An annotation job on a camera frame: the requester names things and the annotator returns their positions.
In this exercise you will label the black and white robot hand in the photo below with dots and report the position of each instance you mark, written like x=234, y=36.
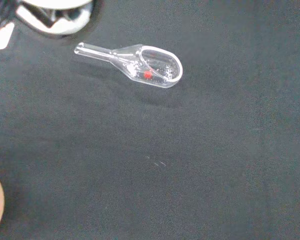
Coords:
x=65, y=23

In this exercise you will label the clear glass weighing funnel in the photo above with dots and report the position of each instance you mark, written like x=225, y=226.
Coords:
x=150, y=66

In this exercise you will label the black bench cloth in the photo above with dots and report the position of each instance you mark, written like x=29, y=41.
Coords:
x=165, y=150

